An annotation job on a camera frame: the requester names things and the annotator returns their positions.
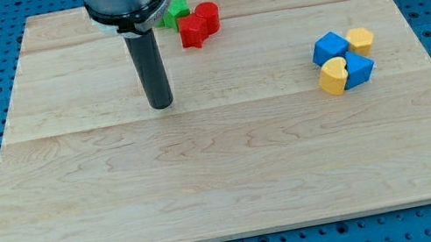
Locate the light wooden board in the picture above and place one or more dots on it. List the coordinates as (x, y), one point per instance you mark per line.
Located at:
(251, 144)

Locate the red cylinder block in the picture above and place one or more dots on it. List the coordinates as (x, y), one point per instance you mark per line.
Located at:
(210, 12)

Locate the red star block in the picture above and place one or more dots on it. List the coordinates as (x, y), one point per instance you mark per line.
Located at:
(193, 31)

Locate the blue triangle block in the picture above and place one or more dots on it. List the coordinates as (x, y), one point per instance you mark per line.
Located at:
(359, 69)

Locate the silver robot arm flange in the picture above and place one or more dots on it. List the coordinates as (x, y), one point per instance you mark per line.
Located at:
(128, 18)

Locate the yellow heart block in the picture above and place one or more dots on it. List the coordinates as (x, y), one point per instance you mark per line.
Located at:
(334, 76)

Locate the green star block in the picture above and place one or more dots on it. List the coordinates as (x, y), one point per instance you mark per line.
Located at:
(178, 9)

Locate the blue cube block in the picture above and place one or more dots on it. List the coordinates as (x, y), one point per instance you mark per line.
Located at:
(329, 46)

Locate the yellow hexagon block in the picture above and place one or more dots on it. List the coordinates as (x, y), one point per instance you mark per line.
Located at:
(360, 40)

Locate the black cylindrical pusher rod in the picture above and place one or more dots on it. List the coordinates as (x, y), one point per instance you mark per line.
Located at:
(144, 52)

